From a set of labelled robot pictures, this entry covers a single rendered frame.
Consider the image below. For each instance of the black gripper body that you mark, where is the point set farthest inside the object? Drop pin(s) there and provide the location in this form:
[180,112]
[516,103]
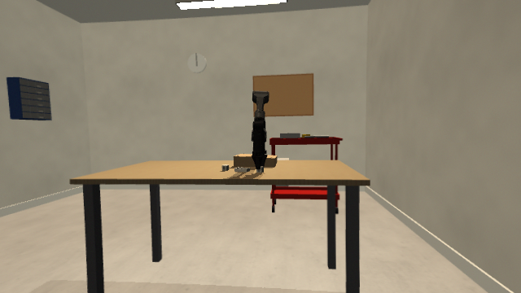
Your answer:
[259,149]

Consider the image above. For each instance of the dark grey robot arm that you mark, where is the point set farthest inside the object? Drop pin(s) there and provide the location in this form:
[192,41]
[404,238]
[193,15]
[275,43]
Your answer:
[259,133]

